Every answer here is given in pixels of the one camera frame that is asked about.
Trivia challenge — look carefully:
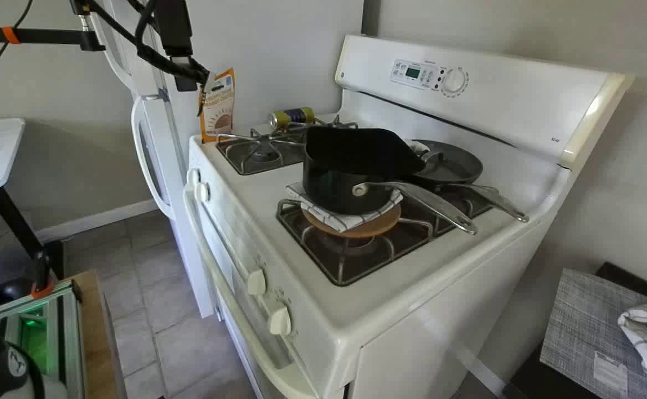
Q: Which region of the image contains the yellow blue can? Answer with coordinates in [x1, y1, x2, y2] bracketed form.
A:
[270, 106, 317, 129]

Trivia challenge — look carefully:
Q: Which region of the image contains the white checkered dish towel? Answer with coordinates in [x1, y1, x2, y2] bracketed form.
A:
[285, 182, 402, 232]

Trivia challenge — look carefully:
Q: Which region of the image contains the black saucepan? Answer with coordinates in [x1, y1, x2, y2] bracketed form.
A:
[304, 126, 477, 234]

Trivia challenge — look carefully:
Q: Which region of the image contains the front right burner grate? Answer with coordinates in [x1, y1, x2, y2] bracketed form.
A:
[275, 183, 495, 288]

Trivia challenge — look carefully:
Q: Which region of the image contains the burner grate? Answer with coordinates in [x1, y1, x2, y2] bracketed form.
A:
[275, 183, 495, 288]
[215, 122, 310, 175]

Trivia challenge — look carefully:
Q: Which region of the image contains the round wooden trivet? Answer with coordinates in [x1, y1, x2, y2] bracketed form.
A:
[301, 203, 401, 238]

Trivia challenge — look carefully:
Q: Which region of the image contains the white gas stove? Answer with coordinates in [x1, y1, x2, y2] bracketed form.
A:
[183, 34, 631, 399]

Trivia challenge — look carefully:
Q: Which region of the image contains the rear left burner grate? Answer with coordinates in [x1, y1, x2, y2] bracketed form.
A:
[215, 122, 310, 175]

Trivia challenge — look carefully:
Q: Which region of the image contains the white stove knob upper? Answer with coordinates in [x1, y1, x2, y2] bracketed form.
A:
[245, 267, 268, 297]

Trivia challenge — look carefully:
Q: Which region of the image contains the white stove knob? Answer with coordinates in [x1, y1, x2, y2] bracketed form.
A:
[245, 267, 268, 297]
[186, 167, 202, 187]
[195, 182, 211, 203]
[268, 304, 293, 336]

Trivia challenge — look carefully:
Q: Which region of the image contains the white stove knob far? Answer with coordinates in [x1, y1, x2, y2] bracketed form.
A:
[195, 182, 211, 203]

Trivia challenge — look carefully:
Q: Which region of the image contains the white stove knob lower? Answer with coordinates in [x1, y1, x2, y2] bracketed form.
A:
[268, 304, 293, 336]

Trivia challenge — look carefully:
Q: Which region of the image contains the black frying pan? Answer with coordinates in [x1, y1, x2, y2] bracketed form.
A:
[408, 139, 528, 222]

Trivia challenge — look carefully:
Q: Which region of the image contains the white stove knob farthest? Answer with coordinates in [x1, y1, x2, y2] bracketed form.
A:
[186, 167, 202, 187]

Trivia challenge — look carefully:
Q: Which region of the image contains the orange food pouch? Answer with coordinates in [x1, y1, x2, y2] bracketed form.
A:
[196, 69, 234, 141]

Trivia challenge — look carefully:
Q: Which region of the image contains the grey woven placemat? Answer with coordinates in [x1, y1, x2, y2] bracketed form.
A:
[541, 267, 647, 399]

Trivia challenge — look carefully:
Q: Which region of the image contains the black camera arm with cables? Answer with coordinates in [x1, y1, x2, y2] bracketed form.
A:
[0, 0, 211, 90]

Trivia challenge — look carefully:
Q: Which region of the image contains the aluminium frame robot cart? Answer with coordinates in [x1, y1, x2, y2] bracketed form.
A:
[0, 269, 125, 399]

